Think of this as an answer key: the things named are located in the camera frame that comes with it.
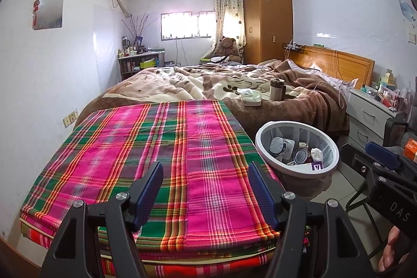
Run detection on wrapped air conditioner pipe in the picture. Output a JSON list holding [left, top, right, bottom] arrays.
[[109, 0, 132, 18]]

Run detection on blue flower wall sticker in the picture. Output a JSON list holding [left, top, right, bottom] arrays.
[[396, 0, 417, 21]]

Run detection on brown thermos mug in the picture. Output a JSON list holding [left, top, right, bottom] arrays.
[[270, 78, 287, 101]]

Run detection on red hanging ornament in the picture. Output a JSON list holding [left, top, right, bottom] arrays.
[[32, 0, 41, 29]]

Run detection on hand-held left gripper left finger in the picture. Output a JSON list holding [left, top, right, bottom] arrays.
[[39, 162, 164, 278]]

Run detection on red cartoon drink can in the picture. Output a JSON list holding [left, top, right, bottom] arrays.
[[291, 148, 310, 165]]

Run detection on row of small bottles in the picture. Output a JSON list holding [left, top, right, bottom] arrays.
[[119, 36, 147, 57]]

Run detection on brown patterned blanket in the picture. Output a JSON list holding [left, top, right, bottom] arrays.
[[81, 60, 351, 135]]

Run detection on black chair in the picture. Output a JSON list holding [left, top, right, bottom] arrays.
[[342, 117, 417, 252]]

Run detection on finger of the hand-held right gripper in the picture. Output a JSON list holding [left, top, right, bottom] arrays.
[[365, 141, 417, 175], [340, 143, 396, 182]]

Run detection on dried branch bouquet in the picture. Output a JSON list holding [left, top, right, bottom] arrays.
[[122, 14, 152, 38]]

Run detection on wooden headboard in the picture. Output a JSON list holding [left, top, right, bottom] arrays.
[[300, 45, 375, 90]]

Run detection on grey nightstand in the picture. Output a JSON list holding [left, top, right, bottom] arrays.
[[345, 87, 408, 148]]

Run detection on clear plastic bag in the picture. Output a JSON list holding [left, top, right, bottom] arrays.
[[396, 87, 413, 111]]

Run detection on wooden wardrobe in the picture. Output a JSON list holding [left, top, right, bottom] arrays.
[[243, 0, 294, 65]]

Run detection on orange box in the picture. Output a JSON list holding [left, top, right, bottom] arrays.
[[404, 139, 417, 163]]

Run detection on white printed cup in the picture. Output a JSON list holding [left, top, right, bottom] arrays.
[[270, 136, 295, 156]]

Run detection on barred window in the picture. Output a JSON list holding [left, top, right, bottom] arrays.
[[161, 11, 216, 40]]

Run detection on white storage shelf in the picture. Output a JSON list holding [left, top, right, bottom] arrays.
[[118, 52, 165, 81]]

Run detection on beige wall socket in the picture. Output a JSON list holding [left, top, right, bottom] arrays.
[[63, 109, 79, 128]]

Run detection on red striped folded quilt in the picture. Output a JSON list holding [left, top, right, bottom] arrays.
[[20, 221, 307, 278]]

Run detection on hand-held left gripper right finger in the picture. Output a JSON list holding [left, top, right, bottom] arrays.
[[248, 162, 375, 278]]

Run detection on red package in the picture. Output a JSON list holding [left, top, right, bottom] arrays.
[[379, 91, 403, 107]]

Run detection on white mesh wastebasket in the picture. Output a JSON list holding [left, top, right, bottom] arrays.
[[255, 121, 340, 180]]

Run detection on person's right hand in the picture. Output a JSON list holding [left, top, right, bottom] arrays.
[[378, 226, 411, 274]]

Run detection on pink green plaid cloth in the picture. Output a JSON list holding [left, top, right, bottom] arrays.
[[20, 100, 281, 254]]

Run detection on white charging cable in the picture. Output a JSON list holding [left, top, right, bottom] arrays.
[[332, 50, 346, 109]]

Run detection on silver wall mirror sheet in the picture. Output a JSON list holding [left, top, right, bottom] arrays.
[[33, 0, 64, 30]]

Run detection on brown teddy bear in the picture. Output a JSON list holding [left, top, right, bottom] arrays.
[[213, 37, 243, 64]]

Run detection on floral curtain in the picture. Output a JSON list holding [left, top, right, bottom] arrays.
[[213, 0, 246, 54]]

